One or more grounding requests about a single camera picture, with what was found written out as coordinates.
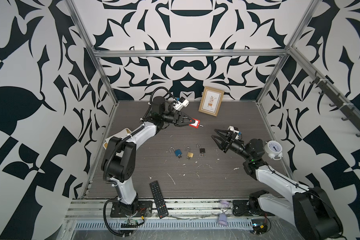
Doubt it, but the white slotted cable duct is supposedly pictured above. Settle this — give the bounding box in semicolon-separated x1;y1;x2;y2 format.
75;219;253;231

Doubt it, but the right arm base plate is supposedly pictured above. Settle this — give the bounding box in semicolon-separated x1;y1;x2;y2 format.
232;198;275;217

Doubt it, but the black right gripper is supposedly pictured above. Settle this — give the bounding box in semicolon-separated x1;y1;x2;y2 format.
212;130;253;163

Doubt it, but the blue padlock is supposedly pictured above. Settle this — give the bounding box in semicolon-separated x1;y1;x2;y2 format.
169;147;182;158

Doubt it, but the grey wall hook rack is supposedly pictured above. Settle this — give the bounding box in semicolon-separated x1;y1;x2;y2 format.
310;71;360;138

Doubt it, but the right circuit board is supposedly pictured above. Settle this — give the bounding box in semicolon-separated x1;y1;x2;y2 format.
250;218;272;236

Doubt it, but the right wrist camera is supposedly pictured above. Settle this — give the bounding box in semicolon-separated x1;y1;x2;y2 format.
228;126;240;135

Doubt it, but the red padlock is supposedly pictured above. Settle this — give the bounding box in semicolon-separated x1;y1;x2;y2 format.
189;119;203;129

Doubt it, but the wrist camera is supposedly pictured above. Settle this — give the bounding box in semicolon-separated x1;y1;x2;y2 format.
228;126;240;135
173;97;189;111

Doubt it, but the circuit board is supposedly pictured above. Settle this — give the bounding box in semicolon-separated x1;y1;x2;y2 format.
120;217;145;229
250;218;272;236

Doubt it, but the left circuit board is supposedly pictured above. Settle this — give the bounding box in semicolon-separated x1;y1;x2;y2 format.
120;217;145;229

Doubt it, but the black remote control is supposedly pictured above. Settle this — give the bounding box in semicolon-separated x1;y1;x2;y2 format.
150;181;169;219

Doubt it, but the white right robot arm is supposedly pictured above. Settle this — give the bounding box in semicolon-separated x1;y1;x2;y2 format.
212;126;344;240

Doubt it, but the white alarm clock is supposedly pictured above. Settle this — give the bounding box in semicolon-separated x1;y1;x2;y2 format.
264;141;283;161

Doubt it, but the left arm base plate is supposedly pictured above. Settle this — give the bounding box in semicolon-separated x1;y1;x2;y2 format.
110;201;153;218

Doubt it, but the brass padlock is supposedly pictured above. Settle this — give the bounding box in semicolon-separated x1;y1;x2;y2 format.
185;147;194;160

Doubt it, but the purple hourglass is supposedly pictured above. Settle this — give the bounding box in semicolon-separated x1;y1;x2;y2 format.
218;200;230;227

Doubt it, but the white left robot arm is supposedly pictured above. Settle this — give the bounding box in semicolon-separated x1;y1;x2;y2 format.
101;97;200;207

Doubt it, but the black padlock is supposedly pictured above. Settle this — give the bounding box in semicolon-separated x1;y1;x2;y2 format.
197;144;206;158

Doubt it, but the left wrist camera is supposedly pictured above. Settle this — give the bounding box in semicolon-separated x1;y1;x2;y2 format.
173;97;189;111

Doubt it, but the gold picture frame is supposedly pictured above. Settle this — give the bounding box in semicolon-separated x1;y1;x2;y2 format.
199;87;225;117

